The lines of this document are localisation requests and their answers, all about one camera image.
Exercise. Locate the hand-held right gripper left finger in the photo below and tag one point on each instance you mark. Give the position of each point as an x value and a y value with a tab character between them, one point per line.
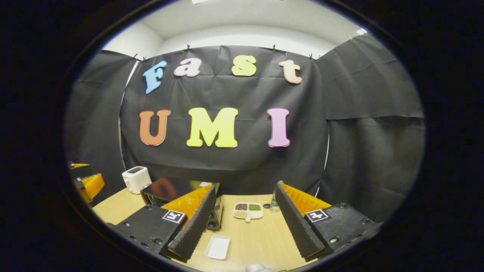
196	226

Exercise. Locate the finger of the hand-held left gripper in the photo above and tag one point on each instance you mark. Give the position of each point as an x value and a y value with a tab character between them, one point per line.
80	170
80	185

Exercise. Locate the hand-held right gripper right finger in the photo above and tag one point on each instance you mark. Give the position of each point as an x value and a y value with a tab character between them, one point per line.
297	226

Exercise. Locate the black electric oven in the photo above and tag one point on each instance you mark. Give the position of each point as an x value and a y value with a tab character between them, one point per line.
170	189

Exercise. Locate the small white plastic tray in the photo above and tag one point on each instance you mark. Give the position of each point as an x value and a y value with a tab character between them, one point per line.
217	247

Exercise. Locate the clear water bottle green label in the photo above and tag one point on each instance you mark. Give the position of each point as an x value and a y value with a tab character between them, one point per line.
274	204

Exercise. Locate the white divided dish with beans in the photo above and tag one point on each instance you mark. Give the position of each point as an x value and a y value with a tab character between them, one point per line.
257	214

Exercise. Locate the white toaster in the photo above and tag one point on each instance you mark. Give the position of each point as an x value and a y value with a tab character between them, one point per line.
136	181

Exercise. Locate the small ceiling light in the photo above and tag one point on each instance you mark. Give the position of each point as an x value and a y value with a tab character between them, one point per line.
361	31

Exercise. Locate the long ceiling light panel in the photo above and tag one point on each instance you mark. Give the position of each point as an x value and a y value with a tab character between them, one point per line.
200	1

